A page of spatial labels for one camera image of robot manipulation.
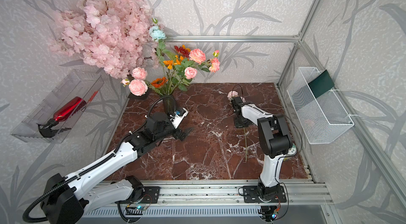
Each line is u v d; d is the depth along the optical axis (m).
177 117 0.65
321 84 0.70
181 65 0.78
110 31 0.65
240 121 0.89
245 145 0.89
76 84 0.77
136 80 0.68
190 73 0.69
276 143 0.51
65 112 0.63
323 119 0.59
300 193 0.76
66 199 0.38
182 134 0.70
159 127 0.59
